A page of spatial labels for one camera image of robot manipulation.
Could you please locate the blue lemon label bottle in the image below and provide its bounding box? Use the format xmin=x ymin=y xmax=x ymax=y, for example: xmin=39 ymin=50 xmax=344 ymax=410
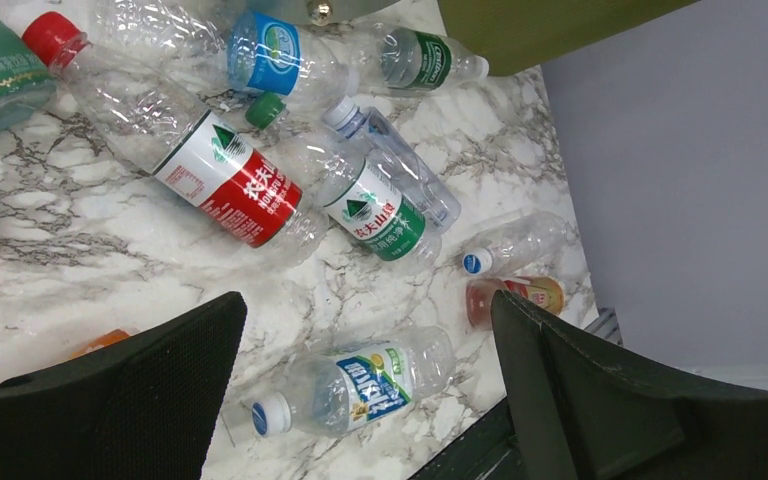
xmin=251 ymin=326 xmax=456 ymax=438

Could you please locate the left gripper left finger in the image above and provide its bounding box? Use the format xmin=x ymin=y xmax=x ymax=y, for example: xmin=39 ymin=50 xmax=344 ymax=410
xmin=0 ymin=292 xmax=247 ymax=479

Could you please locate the green plastic waste bin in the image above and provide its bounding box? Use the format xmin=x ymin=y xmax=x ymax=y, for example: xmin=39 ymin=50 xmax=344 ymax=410
xmin=438 ymin=0 xmax=694 ymax=77

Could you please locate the red gold label bottle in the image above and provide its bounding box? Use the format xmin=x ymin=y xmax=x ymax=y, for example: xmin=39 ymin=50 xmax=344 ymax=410
xmin=465 ymin=276 xmax=565 ymax=330

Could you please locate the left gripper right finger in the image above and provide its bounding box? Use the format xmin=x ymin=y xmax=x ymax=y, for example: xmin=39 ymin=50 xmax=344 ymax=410
xmin=491 ymin=291 xmax=768 ymax=479

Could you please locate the red label Nongfu bottle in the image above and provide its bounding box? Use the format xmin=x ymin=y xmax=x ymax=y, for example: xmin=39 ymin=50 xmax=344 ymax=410
xmin=21 ymin=11 xmax=329 ymax=267

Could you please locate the orange label bottle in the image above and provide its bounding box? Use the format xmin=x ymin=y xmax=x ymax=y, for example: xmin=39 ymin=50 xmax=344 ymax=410
xmin=67 ymin=329 xmax=133 ymax=360

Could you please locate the blue label clear bottle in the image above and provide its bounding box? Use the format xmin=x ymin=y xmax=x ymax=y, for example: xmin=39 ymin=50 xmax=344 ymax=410
xmin=91 ymin=1 xmax=360 ymax=111

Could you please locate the clear unlabelled bottle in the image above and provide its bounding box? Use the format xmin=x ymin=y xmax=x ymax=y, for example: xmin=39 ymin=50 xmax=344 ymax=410
xmin=460 ymin=212 xmax=572 ymax=276

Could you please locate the clear blue tinted bottle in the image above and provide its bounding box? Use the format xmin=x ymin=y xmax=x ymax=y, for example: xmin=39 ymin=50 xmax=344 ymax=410
xmin=322 ymin=96 xmax=461 ymax=234

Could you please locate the dark green label bottle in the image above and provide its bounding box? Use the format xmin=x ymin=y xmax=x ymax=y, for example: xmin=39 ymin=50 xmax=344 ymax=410
xmin=343 ymin=22 xmax=490 ymax=97

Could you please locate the green label Nongfu bottle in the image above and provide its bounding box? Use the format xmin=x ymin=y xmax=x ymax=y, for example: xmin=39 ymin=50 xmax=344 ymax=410
xmin=245 ymin=92 xmax=442 ymax=275

